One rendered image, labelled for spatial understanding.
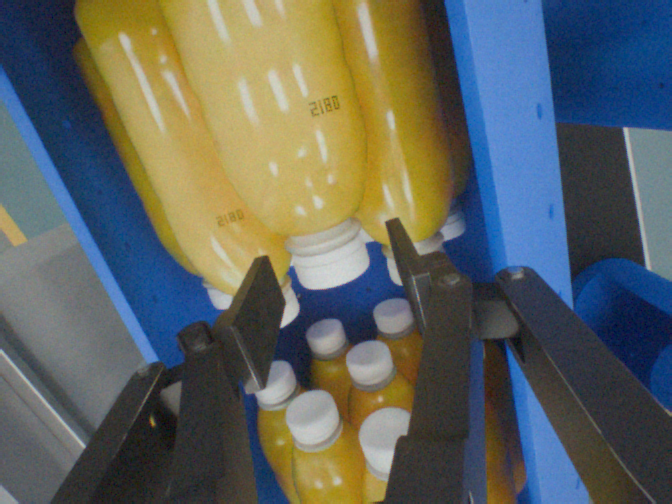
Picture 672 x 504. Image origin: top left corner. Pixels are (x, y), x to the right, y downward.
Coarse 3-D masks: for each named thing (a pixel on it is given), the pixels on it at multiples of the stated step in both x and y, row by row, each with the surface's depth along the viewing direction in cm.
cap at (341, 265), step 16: (352, 240) 19; (304, 256) 19; (320, 256) 19; (336, 256) 19; (352, 256) 19; (304, 272) 19; (320, 272) 19; (336, 272) 19; (352, 272) 19; (320, 288) 19
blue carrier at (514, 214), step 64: (0, 0) 21; (64, 0) 26; (448, 0) 12; (512, 0) 13; (0, 64) 19; (64, 64) 25; (512, 64) 13; (64, 128) 24; (512, 128) 14; (64, 192) 22; (128, 192) 28; (512, 192) 14; (128, 256) 27; (384, 256) 41; (448, 256) 38; (512, 256) 15; (128, 320) 25; (192, 320) 32; (320, 320) 44; (512, 384) 17; (256, 448) 37
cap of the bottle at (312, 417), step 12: (300, 396) 31; (312, 396) 31; (324, 396) 30; (288, 408) 30; (300, 408) 30; (312, 408) 29; (324, 408) 29; (336, 408) 30; (288, 420) 29; (300, 420) 29; (312, 420) 28; (324, 420) 28; (336, 420) 29; (300, 432) 28; (312, 432) 28; (324, 432) 28
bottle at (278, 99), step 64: (192, 0) 14; (256, 0) 14; (320, 0) 15; (192, 64) 15; (256, 64) 14; (320, 64) 15; (256, 128) 15; (320, 128) 15; (256, 192) 17; (320, 192) 16
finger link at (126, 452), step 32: (128, 384) 13; (160, 384) 13; (128, 416) 11; (96, 448) 10; (128, 448) 10; (160, 448) 11; (64, 480) 9; (96, 480) 9; (128, 480) 10; (160, 480) 11
